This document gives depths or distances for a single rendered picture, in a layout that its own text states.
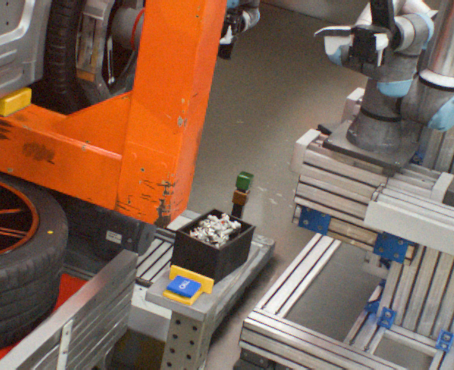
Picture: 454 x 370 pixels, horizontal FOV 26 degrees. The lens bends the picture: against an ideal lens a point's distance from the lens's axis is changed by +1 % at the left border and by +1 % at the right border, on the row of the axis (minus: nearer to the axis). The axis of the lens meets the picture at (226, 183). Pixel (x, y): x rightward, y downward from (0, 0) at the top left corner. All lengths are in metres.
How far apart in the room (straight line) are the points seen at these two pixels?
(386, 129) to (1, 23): 1.06
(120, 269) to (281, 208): 1.54
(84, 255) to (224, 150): 1.65
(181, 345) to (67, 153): 0.61
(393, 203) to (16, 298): 1.00
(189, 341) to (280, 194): 1.64
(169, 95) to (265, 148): 2.20
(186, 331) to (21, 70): 0.85
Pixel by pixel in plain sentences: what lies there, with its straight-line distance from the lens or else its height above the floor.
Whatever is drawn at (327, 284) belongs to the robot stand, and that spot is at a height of 0.21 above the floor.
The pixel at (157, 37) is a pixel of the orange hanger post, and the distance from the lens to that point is 2.53.
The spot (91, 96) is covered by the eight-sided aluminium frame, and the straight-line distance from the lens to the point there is 3.13.
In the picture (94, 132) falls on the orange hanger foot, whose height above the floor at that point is 0.72.
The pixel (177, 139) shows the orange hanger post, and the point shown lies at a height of 0.79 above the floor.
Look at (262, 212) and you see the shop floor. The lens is 4.08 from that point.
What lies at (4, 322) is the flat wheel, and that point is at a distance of 2.53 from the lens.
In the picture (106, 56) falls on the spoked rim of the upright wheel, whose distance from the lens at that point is 3.32.
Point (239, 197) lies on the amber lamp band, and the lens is 2.78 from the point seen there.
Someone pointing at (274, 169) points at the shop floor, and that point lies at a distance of 4.50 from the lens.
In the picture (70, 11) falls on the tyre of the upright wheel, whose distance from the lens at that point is 2.96.
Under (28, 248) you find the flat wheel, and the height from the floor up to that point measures 0.50.
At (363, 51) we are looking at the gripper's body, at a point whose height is 1.20.
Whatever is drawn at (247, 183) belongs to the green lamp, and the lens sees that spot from 2.76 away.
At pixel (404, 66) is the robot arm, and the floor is 1.14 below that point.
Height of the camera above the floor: 1.79
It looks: 25 degrees down
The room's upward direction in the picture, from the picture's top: 12 degrees clockwise
